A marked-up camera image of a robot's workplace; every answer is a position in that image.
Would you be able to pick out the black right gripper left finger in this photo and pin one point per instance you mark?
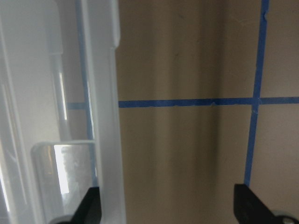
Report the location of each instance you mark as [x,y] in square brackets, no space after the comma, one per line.
[89,210]

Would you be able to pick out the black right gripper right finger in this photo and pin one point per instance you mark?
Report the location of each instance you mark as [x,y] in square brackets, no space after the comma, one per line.
[249,209]

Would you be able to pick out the clear plastic box lid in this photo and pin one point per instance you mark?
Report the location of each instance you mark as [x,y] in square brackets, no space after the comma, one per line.
[59,111]

